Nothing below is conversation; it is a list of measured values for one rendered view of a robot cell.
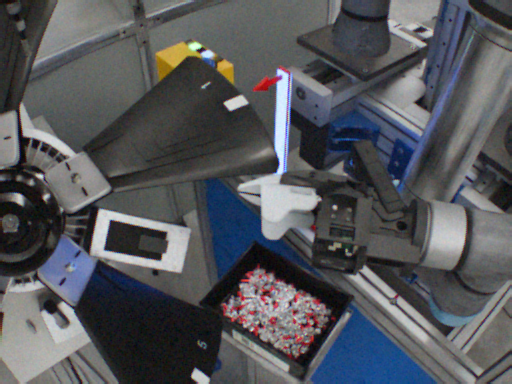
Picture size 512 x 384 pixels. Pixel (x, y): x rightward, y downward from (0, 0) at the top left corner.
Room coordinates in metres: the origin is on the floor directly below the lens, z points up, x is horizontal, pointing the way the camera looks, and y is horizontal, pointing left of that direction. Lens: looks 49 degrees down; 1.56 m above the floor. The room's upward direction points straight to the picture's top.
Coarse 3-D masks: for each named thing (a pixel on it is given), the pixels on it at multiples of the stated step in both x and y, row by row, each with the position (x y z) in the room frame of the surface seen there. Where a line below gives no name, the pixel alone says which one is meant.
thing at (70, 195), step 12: (84, 156) 0.40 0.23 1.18; (60, 168) 0.38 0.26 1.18; (72, 168) 0.37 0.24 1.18; (84, 168) 0.37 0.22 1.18; (96, 168) 0.37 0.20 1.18; (48, 180) 0.35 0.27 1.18; (60, 180) 0.35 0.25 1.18; (84, 180) 0.35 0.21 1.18; (96, 180) 0.35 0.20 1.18; (60, 192) 0.33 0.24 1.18; (72, 192) 0.33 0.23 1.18; (96, 192) 0.33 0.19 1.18; (108, 192) 0.34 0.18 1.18; (60, 204) 0.32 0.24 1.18; (72, 204) 0.31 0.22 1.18; (84, 204) 0.32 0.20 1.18
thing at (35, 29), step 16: (32, 0) 0.47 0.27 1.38; (48, 0) 0.47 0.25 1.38; (0, 16) 0.46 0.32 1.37; (32, 16) 0.45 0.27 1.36; (48, 16) 0.45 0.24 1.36; (0, 32) 0.44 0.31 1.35; (16, 32) 0.44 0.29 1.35; (32, 32) 0.43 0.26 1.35; (0, 48) 0.43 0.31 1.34; (16, 48) 0.42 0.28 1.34; (32, 48) 0.42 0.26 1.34; (0, 64) 0.41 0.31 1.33; (16, 64) 0.41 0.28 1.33; (32, 64) 0.40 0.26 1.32; (0, 80) 0.40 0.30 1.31; (16, 80) 0.39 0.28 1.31; (0, 96) 0.38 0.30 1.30; (16, 96) 0.38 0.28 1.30; (0, 112) 0.37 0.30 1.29
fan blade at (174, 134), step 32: (192, 64) 0.56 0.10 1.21; (160, 96) 0.50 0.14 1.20; (192, 96) 0.50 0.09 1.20; (224, 96) 0.51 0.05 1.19; (128, 128) 0.44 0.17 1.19; (160, 128) 0.44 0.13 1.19; (192, 128) 0.44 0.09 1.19; (224, 128) 0.45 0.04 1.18; (256, 128) 0.46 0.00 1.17; (96, 160) 0.38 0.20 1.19; (128, 160) 0.38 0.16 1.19; (160, 160) 0.38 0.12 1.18; (192, 160) 0.39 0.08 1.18; (224, 160) 0.40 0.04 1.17; (256, 160) 0.41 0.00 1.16
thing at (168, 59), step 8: (168, 48) 0.86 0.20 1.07; (176, 48) 0.86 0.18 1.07; (184, 48) 0.86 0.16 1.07; (160, 56) 0.83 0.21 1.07; (168, 56) 0.82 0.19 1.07; (176, 56) 0.82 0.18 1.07; (184, 56) 0.82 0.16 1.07; (200, 56) 0.82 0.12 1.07; (216, 56) 0.82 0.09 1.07; (160, 64) 0.82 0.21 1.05; (168, 64) 0.80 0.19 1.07; (176, 64) 0.79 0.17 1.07; (216, 64) 0.78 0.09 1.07; (224, 64) 0.78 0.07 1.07; (160, 72) 0.83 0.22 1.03; (168, 72) 0.80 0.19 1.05; (224, 72) 0.77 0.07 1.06; (232, 72) 0.78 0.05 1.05; (160, 80) 0.83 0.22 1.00; (232, 80) 0.78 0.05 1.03
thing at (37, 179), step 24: (0, 168) 0.30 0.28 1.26; (24, 168) 0.37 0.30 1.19; (0, 192) 0.28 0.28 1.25; (24, 192) 0.29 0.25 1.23; (48, 192) 0.29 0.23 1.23; (0, 216) 0.26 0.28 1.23; (24, 216) 0.27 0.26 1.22; (48, 216) 0.28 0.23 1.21; (0, 240) 0.24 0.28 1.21; (24, 240) 0.25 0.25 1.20; (48, 240) 0.25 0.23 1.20; (0, 264) 0.22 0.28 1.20; (24, 264) 0.23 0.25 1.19
